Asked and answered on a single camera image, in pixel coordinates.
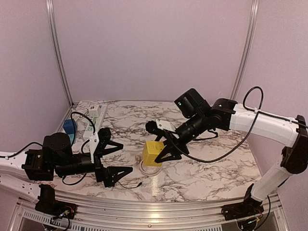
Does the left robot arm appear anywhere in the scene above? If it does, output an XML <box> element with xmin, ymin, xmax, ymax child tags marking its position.
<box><xmin>0</xmin><ymin>132</ymin><xmax>133</xmax><ymax>202</ymax></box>

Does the black power adapter with cable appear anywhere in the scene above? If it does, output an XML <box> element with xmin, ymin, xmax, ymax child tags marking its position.
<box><xmin>118</xmin><ymin>182</ymin><xmax>142</xmax><ymax>189</ymax></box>

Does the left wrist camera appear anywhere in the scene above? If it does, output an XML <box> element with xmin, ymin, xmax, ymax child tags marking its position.
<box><xmin>89</xmin><ymin>128</ymin><xmax>111</xmax><ymax>164</ymax></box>

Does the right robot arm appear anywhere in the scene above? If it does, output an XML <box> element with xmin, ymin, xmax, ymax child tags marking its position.
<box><xmin>146</xmin><ymin>88</ymin><xmax>308</xmax><ymax>216</ymax></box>

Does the long white power strip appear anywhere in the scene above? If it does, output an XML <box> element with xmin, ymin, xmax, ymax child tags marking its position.
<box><xmin>83</xmin><ymin>104</ymin><xmax>107</xmax><ymax>139</ymax></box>

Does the left aluminium frame post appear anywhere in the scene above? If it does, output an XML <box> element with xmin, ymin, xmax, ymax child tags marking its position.
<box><xmin>46</xmin><ymin>0</ymin><xmax>74</xmax><ymax>107</ymax></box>

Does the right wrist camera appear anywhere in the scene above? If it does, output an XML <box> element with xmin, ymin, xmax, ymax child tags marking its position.
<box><xmin>145</xmin><ymin>119</ymin><xmax>176</xmax><ymax>135</ymax></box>

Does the yellow cube socket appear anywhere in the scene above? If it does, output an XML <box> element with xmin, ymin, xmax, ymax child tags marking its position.
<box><xmin>142</xmin><ymin>141</ymin><xmax>165</xmax><ymax>167</ymax></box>

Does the pink round power strip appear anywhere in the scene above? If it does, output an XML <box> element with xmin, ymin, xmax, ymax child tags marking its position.
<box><xmin>135</xmin><ymin>155</ymin><xmax>162</xmax><ymax>177</ymax></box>

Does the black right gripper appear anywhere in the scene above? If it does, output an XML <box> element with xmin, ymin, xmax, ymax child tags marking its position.
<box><xmin>152</xmin><ymin>112</ymin><xmax>208</xmax><ymax>162</ymax></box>

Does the aluminium frame post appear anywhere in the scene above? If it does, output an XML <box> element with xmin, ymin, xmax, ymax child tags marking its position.
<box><xmin>231</xmin><ymin>0</ymin><xmax>260</xmax><ymax>100</ymax></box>
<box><xmin>46</xmin><ymin>0</ymin><xmax>74</xmax><ymax>107</ymax></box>

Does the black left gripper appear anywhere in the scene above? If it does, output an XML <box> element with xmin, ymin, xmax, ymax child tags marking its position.
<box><xmin>55</xmin><ymin>141</ymin><xmax>133</xmax><ymax>188</ymax></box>

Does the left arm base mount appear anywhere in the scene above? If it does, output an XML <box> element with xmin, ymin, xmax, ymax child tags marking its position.
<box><xmin>35</xmin><ymin>184</ymin><xmax>77</xmax><ymax>219</ymax></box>

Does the blue cube socket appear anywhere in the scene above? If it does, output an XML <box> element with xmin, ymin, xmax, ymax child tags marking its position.
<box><xmin>63</xmin><ymin>119</ymin><xmax>77</xmax><ymax>135</ymax></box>

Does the front aluminium rail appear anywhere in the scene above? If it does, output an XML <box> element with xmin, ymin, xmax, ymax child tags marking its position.
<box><xmin>8</xmin><ymin>191</ymin><xmax>290</xmax><ymax>231</ymax></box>

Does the teal power strip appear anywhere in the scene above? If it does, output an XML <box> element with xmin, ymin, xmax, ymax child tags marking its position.
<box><xmin>68</xmin><ymin>134</ymin><xmax>76</xmax><ymax>145</ymax></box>

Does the right aluminium frame post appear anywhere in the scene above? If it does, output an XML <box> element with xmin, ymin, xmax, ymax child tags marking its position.
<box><xmin>231</xmin><ymin>0</ymin><xmax>260</xmax><ymax>100</ymax></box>

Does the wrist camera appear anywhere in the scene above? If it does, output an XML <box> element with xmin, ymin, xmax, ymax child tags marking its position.
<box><xmin>89</xmin><ymin>128</ymin><xmax>111</xmax><ymax>164</ymax></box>
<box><xmin>145</xmin><ymin>119</ymin><xmax>176</xmax><ymax>135</ymax></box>

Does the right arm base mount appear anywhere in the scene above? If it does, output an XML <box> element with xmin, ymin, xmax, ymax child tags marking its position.
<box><xmin>221</xmin><ymin>184</ymin><xmax>264</xmax><ymax>221</ymax></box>

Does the white cube socket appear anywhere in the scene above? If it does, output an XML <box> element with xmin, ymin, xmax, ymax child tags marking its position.
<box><xmin>88</xmin><ymin>105</ymin><xmax>101</xmax><ymax>118</ymax></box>

